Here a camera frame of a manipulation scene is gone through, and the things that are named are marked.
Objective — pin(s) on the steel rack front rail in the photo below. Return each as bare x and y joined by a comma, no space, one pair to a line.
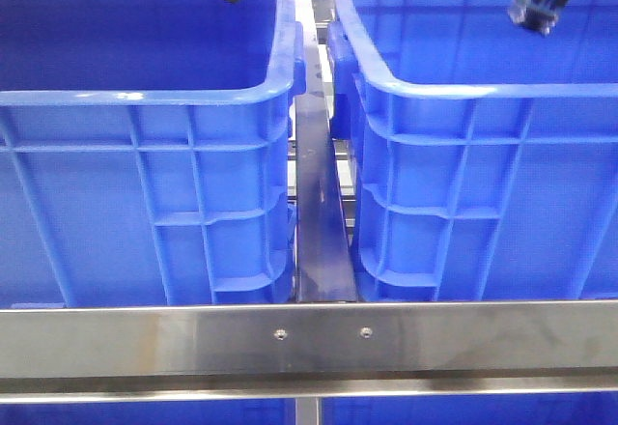
303,350

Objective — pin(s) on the blue bin shelf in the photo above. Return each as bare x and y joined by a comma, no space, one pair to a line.
252,411
537,408

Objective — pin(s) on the blue bin lower shelf right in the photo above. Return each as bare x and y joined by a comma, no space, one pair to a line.
537,408

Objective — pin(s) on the yellow mushroom push button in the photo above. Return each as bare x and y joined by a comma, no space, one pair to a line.
539,16

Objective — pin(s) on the blue bin lower shelf left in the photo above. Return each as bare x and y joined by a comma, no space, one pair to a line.
252,411

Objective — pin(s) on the blue plastic source bin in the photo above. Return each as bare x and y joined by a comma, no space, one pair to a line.
144,151

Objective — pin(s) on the blue plastic bin left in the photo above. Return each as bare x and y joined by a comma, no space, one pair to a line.
485,154

